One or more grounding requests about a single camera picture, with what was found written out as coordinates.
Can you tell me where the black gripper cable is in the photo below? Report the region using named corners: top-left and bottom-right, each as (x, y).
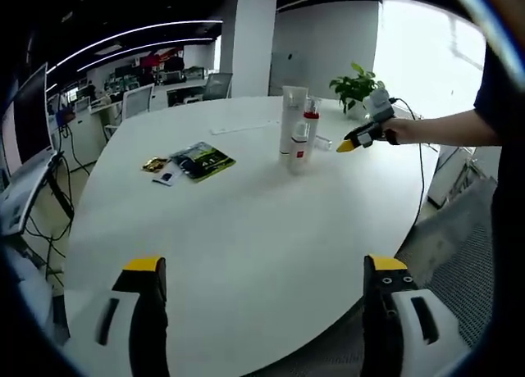
top-left (389, 98), bottom-right (426, 230)

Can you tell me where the person's right hand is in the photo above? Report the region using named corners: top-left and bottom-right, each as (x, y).
top-left (381, 116), bottom-right (411, 147)

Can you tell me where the white office chair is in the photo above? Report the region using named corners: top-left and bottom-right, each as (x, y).
top-left (121, 83), bottom-right (156, 122)

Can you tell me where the open laptop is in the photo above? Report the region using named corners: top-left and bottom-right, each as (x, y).
top-left (0, 63), bottom-right (62, 237)

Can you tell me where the white skincare tube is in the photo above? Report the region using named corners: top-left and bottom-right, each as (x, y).
top-left (280, 84), bottom-right (309, 161)

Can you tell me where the grey mesh office chair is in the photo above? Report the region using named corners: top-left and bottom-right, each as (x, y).
top-left (393, 179), bottom-right (500, 349)

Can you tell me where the white low rack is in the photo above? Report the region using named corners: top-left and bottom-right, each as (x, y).
top-left (427, 145), bottom-right (500, 209)

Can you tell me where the long ceiling strip light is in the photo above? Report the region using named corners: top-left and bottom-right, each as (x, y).
top-left (45, 19), bottom-right (225, 75)
top-left (77, 39), bottom-right (217, 73)

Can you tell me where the small silver sachet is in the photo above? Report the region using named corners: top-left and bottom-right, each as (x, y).
top-left (152, 170), bottom-right (181, 188)

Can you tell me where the grey glass board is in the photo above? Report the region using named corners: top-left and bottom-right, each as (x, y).
top-left (270, 48), bottom-right (307, 98)

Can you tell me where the gold foil sachet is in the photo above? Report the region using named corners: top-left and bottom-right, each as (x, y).
top-left (141, 156), bottom-right (171, 173)

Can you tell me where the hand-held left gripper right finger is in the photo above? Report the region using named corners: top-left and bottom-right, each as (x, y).
top-left (360, 252), bottom-right (473, 377)

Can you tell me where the potted green plant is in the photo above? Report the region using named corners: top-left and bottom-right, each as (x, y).
top-left (329, 62), bottom-right (386, 120)

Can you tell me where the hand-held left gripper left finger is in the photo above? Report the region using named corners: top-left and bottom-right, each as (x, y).
top-left (67, 253), bottom-right (170, 377)

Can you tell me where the dark mesh office chair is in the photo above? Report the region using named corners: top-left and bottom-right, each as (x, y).
top-left (203, 72), bottom-right (234, 101)

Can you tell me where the green and black sachet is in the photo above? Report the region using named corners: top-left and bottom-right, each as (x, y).
top-left (169, 141), bottom-right (237, 184)

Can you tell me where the tall red collared skincare bottle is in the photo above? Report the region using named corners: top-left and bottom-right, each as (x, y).
top-left (302, 97), bottom-right (322, 157)

